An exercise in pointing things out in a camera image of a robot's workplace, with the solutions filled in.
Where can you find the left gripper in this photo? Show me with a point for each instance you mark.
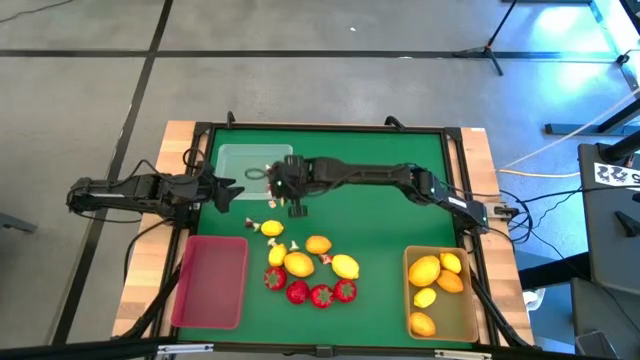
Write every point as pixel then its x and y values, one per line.
pixel 209 187

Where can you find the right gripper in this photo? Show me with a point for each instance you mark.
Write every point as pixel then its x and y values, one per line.
pixel 292 177

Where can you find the small yellow lemon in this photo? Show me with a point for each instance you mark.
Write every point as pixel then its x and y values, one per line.
pixel 450 262
pixel 277 255
pixel 272 228
pixel 424 297

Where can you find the clear plastic basket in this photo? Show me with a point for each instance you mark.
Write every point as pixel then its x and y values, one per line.
pixel 235 160

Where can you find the orange citrus fruit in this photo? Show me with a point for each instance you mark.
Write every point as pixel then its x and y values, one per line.
pixel 318 244
pixel 449 281
pixel 424 270
pixel 422 324

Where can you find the large yellow-orange lemon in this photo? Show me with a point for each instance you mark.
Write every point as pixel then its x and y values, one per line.
pixel 298 264

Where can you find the red toy tomato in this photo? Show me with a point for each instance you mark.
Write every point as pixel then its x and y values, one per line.
pixel 275 278
pixel 345 290
pixel 321 296
pixel 297 291

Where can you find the large yellow lemon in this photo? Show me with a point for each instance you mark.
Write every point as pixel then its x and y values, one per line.
pixel 345 266

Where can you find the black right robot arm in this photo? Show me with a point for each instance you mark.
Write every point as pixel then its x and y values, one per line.
pixel 365 172

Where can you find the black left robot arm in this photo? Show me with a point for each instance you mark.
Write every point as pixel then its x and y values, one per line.
pixel 125 192

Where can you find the green table mat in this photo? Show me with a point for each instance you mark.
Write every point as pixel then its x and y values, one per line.
pixel 375 225

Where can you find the red plastic basket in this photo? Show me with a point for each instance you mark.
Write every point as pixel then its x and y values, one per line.
pixel 210 285

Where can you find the yellow plastic basket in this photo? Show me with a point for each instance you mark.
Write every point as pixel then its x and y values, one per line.
pixel 450 315

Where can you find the grey chair base leg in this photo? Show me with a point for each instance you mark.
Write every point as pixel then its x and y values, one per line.
pixel 15 222

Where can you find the black tripod stand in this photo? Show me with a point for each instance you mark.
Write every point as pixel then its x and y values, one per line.
pixel 487 49

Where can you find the black stand base bar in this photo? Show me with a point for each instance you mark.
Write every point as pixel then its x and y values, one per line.
pixel 565 129

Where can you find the grey side desk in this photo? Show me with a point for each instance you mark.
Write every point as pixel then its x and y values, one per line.
pixel 615 240

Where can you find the white printed marker tag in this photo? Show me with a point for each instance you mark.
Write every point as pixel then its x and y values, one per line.
pixel 615 175

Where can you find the grey plastic bin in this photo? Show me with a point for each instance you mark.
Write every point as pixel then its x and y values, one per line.
pixel 595 347

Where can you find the black aluminium table frame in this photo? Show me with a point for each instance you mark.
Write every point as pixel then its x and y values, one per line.
pixel 325 126

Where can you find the black frame brace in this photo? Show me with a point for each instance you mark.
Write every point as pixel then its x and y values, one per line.
pixel 159 300
pixel 495 312

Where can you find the silver metal bracket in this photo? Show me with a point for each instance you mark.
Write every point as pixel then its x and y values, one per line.
pixel 185 349
pixel 462 355

